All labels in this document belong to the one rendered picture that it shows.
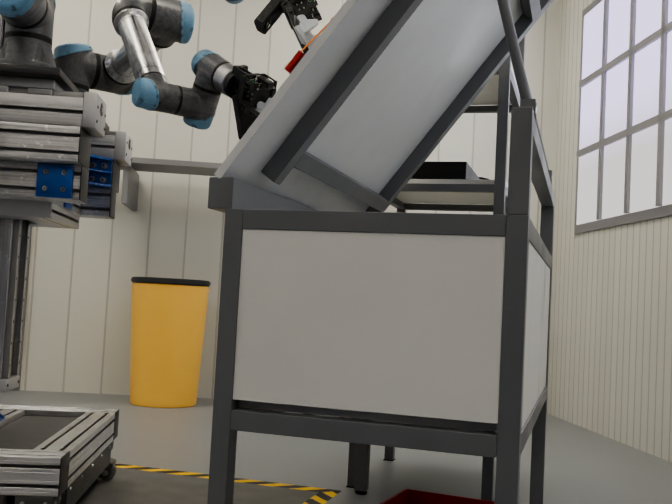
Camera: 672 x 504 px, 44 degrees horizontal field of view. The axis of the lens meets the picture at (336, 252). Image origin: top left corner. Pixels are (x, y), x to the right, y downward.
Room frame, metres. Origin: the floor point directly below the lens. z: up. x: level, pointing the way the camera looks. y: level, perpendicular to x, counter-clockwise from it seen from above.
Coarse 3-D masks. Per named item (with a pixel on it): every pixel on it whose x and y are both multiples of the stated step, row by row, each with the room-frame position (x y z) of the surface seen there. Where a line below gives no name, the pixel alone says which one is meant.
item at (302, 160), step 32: (416, 0) 1.72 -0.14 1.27; (544, 0) 2.48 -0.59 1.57; (384, 32) 1.73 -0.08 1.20; (352, 64) 1.75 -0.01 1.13; (320, 96) 1.77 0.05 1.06; (320, 128) 1.80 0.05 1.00; (448, 128) 2.57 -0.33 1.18; (288, 160) 1.79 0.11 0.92; (320, 160) 2.00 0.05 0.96; (416, 160) 2.58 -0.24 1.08; (352, 192) 2.27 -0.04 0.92; (384, 192) 2.61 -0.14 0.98
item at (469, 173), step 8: (424, 168) 2.87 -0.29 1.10; (432, 168) 2.86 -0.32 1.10; (440, 168) 2.85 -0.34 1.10; (448, 168) 2.84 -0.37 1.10; (456, 168) 2.83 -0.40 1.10; (464, 168) 2.83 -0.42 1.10; (416, 176) 2.87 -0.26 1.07; (424, 176) 2.87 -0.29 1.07; (432, 176) 2.86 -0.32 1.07; (440, 176) 2.85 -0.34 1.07; (448, 176) 2.84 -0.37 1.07; (456, 176) 2.83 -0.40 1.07; (464, 176) 2.83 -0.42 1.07; (472, 176) 2.98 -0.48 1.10
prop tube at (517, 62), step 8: (504, 0) 1.67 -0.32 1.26; (504, 8) 1.67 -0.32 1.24; (504, 16) 1.67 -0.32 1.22; (504, 24) 1.67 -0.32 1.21; (512, 24) 1.67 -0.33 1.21; (512, 32) 1.67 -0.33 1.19; (512, 40) 1.67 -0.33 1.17; (512, 48) 1.67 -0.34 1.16; (512, 56) 1.67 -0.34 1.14; (520, 56) 1.67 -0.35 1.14; (512, 64) 1.67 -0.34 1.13; (520, 64) 1.66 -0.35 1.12; (520, 72) 1.66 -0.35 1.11; (520, 80) 1.66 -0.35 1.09; (520, 88) 1.66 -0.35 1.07; (528, 88) 1.66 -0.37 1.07; (520, 96) 1.67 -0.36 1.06; (528, 96) 1.66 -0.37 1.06
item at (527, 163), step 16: (512, 112) 1.52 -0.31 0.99; (528, 112) 1.51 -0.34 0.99; (512, 128) 1.52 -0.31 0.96; (528, 128) 1.51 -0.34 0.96; (512, 144) 1.52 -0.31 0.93; (528, 144) 1.51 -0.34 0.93; (512, 160) 1.52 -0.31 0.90; (528, 160) 1.51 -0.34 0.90; (544, 160) 1.97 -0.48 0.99; (512, 176) 1.52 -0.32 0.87; (528, 176) 1.51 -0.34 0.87; (544, 176) 2.04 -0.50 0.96; (512, 192) 1.52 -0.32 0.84; (528, 192) 1.51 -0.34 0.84; (544, 192) 2.31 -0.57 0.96; (512, 208) 1.52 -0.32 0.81; (528, 208) 1.51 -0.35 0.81; (544, 208) 2.61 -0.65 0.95; (544, 224) 2.61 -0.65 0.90; (544, 240) 2.61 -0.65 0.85
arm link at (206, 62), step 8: (200, 56) 2.09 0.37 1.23; (208, 56) 2.08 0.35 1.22; (216, 56) 2.08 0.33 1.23; (192, 64) 2.11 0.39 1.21; (200, 64) 2.08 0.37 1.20; (208, 64) 2.06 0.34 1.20; (216, 64) 2.05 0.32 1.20; (200, 72) 2.08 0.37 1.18; (208, 72) 2.06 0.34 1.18; (200, 80) 2.09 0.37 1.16; (208, 80) 2.07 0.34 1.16; (208, 88) 2.09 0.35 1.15
